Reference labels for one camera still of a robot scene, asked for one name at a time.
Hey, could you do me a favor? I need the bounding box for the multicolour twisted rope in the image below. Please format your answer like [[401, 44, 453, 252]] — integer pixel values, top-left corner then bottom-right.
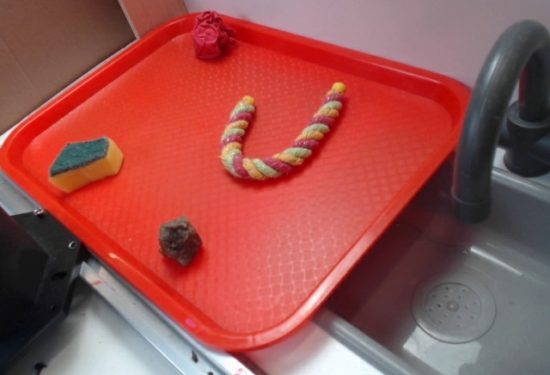
[[218, 82, 347, 181]]

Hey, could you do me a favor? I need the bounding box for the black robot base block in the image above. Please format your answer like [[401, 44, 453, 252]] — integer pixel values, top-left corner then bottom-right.
[[1, 211, 83, 347]]

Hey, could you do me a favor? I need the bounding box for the round sink drain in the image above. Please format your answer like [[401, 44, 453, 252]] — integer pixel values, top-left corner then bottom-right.
[[412, 278, 497, 344]]

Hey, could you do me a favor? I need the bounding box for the grey plastic sink basin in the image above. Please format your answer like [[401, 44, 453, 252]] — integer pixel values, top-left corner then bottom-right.
[[315, 162, 549, 374]]

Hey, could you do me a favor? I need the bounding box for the red plastic tray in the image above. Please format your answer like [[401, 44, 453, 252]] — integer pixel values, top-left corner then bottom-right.
[[1, 15, 469, 351]]

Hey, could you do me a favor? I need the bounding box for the brown cardboard panel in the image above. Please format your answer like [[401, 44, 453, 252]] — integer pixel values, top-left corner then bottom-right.
[[1, 0, 186, 132]]

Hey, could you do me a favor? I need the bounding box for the yellow green sponge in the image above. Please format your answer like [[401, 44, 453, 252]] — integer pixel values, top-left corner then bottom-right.
[[48, 137, 124, 193]]

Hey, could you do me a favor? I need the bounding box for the silver metal rail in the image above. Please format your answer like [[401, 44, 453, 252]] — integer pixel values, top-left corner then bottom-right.
[[0, 170, 254, 375]]

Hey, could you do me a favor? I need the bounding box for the grey curved faucet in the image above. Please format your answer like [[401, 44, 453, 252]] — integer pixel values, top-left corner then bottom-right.
[[451, 20, 549, 223]]

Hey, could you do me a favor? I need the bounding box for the brown rock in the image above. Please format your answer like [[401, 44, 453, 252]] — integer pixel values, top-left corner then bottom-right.
[[158, 216, 203, 267]]

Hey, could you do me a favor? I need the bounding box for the crumpled red cloth ball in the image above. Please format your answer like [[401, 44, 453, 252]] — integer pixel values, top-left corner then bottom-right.
[[191, 10, 236, 59]]

